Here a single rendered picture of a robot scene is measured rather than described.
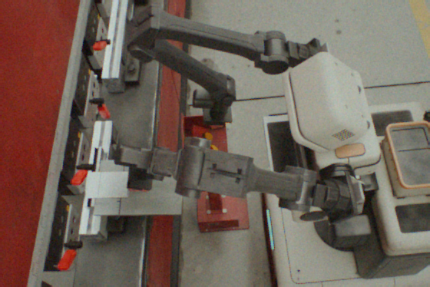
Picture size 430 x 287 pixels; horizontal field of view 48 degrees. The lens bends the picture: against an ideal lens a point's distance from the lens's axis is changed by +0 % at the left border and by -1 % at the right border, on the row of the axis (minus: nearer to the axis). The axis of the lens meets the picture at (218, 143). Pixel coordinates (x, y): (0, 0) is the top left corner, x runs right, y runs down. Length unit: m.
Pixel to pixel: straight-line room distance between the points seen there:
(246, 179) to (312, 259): 1.32
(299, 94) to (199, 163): 0.44
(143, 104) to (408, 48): 1.85
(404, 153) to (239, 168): 0.92
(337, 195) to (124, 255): 0.70
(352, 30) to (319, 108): 2.01
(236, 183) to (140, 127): 0.92
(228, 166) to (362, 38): 2.34
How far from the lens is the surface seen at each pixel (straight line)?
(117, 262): 1.56
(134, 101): 1.79
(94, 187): 1.52
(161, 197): 1.46
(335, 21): 3.17
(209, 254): 2.43
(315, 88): 1.19
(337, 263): 2.16
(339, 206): 1.22
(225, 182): 0.85
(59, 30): 1.22
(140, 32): 1.27
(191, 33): 1.28
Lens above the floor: 2.34
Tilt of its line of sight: 62 degrees down
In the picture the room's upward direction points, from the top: 7 degrees counter-clockwise
